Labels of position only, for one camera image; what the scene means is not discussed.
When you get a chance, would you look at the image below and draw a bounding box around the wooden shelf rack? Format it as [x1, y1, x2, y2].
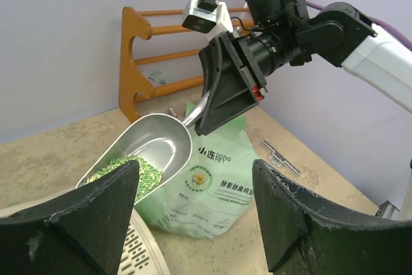
[118, 6, 258, 124]

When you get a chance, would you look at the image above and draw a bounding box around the beige green litter box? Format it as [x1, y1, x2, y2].
[1, 189, 170, 274]

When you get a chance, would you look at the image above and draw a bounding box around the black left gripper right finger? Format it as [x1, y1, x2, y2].
[252, 160, 411, 274]

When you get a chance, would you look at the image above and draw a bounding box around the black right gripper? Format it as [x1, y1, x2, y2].
[195, 31, 267, 136]

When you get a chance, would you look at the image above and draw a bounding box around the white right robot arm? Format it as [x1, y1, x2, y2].
[195, 0, 411, 135]

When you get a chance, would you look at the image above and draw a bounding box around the green cat litter bag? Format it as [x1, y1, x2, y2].
[136, 116, 258, 239]

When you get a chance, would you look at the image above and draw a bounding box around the black white bag sealing strip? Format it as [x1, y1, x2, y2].
[261, 140, 301, 176]

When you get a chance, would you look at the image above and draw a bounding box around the green litter pellets pile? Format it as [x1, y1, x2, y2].
[84, 155, 163, 203]

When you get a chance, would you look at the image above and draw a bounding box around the silver metal scoop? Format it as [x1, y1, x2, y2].
[75, 91, 210, 204]

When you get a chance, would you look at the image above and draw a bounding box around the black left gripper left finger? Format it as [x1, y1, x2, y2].
[1, 162, 137, 274]

